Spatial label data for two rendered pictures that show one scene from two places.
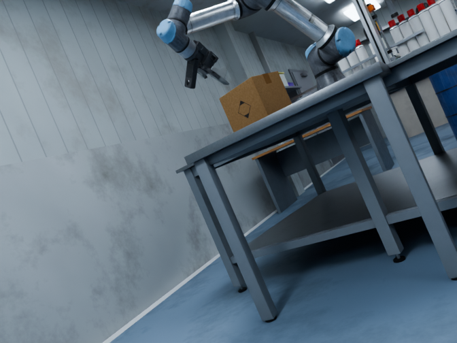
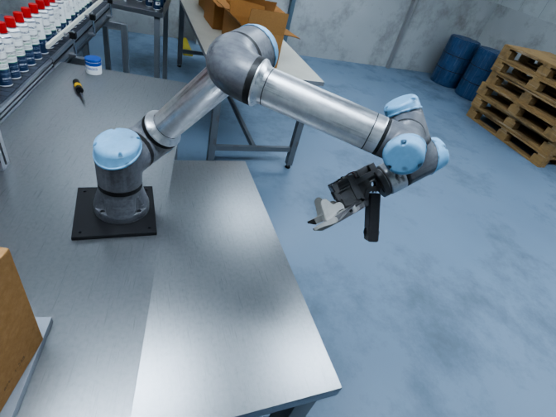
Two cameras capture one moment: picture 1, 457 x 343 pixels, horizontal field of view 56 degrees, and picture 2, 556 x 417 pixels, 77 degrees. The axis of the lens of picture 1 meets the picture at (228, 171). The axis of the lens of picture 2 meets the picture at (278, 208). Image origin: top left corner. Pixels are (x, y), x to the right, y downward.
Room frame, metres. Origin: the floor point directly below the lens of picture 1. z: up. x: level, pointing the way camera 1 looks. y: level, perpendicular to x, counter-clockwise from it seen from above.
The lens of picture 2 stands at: (2.40, 0.17, 1.59)
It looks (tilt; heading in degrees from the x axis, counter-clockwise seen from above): 38 degrees down; 213
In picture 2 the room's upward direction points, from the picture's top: 16 degrees clockwise
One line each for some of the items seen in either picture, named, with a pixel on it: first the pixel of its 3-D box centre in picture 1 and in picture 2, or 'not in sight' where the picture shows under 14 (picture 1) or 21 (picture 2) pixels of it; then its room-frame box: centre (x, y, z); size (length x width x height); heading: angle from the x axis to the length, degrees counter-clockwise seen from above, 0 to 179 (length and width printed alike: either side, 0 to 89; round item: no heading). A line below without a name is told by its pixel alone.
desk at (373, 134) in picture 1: (323, 160); not in sight; (5.25, -1.12, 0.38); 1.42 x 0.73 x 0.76; 62
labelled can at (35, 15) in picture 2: not in sight; (37, 29); (1.81, -1.70, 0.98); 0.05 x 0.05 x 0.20
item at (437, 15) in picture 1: (438, 17); not in sight; (2.15, -1.28, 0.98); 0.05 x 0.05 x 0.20
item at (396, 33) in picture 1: (398, 38); not in sight; (2.29, -1.12, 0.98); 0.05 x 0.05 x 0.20
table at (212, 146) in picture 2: not in sight; (229, 70); (0.05, -2.33, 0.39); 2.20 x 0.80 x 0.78; 62
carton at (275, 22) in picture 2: not in sight; (255, 32); (0.52, -1.63, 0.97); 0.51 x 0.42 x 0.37; 157
